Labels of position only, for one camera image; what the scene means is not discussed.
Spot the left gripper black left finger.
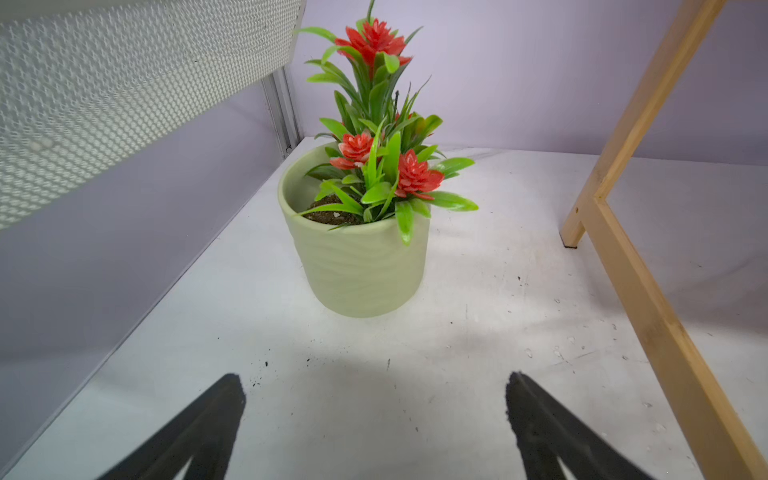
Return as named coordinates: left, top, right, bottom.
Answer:
left=101, top=373, right=246, bottom=479

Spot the green pot with red flowers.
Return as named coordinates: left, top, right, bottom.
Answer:
left=278, top=12, right=476, bottom=318

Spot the white mesh wall basket rack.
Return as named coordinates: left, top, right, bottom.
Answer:
left=1, top=1, right=305, bottom=227

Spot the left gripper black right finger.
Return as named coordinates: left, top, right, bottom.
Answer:
left=505, top=372, right=650, bottom=479

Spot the bamboo three-tier shelf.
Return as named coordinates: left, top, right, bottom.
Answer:
left=560, top=0, right=767, bottom=479

